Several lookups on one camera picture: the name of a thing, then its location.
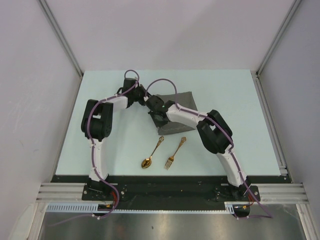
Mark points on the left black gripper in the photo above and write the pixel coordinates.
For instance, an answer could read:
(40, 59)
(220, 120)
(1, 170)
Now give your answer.
(141, 88)

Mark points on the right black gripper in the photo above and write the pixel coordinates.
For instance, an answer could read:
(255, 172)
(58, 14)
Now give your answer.
(159, 124)

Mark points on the grey cloth napkin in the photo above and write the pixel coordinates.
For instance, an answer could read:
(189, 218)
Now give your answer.
(179, 121)

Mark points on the gold fork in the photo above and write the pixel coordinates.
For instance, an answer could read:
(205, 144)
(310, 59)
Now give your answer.
(171, 159)

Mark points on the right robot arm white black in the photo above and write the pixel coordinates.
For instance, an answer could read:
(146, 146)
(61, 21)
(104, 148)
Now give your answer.
(215, 134)

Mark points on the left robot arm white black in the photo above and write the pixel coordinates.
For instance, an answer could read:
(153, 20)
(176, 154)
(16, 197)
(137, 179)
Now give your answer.
(96, 124)

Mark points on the gold spoon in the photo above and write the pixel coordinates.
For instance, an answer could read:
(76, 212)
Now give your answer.
(146, 163)

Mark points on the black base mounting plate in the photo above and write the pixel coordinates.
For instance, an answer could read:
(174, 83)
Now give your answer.
(169, 193)

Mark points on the right aluminium side rail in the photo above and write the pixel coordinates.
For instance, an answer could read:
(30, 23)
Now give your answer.
(278, 150)

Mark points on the left aluminium frame post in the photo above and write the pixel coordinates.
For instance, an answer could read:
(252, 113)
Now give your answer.
(44, 6)

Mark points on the aluminium frame post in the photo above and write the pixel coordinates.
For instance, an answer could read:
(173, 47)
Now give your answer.
(44, 6)
(279, 35)

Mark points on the front aluminium frame rail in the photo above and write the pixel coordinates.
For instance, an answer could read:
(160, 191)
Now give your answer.
(270, 193)

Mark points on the right aluminium frame post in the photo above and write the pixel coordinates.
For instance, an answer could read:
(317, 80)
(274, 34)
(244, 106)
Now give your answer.
(279, 35)

